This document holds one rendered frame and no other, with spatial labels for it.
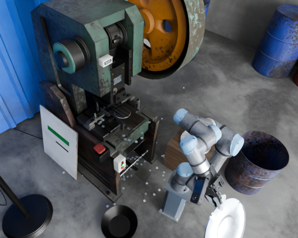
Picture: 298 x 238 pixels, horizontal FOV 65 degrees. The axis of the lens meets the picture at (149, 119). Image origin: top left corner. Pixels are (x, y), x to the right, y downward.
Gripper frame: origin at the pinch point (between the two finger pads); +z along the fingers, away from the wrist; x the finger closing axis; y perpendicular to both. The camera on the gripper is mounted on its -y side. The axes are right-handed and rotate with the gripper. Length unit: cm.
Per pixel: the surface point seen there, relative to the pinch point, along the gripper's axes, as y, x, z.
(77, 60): 0, 46, -88
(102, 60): 11, 42, -82
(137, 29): 42, 42, -89
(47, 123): -6, 152, -65
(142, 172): 30, 112, 14
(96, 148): -5, 78, -37
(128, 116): 29, 80, -42
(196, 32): 66, 23, -72
